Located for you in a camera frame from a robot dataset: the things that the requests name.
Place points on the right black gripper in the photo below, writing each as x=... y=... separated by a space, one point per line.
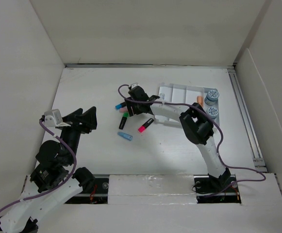
x=135 y=111

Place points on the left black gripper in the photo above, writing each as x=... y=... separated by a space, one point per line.
x=89 y=117

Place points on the pink translucent marker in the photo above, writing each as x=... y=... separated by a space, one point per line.
x=123 y=110

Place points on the green cap black highlighter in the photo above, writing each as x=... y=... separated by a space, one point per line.
x=123 y=120

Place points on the light blue translucent marker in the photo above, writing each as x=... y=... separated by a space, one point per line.
x=125 y=136

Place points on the clear glue bottle blue cap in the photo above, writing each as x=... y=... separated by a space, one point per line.
x=162 y=95

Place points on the orange translucent marker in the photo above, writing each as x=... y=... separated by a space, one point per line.
x=200 y=100

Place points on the blue round jar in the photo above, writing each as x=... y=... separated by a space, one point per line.
x=211 y=97
x=212 y=112

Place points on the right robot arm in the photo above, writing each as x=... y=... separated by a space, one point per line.
x=197 y=127

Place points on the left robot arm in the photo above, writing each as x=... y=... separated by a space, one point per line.
x=57 y=178

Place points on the blue cap black highlighter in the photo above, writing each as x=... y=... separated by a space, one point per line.
x=121 y=105

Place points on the pink cap black highlighter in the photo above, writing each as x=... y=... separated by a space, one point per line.
x=145 y=125

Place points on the white divided organizer tray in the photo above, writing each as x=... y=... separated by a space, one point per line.
x=178 y=93

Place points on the white foam block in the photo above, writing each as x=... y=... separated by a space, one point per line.
x=151 y=190

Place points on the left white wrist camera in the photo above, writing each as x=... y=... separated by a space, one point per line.
x=53 y=118

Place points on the aluminium rail back edge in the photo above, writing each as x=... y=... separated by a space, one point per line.
x=137 y=66

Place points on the aluminium rail right side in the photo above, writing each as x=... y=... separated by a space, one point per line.
x=257 y=156

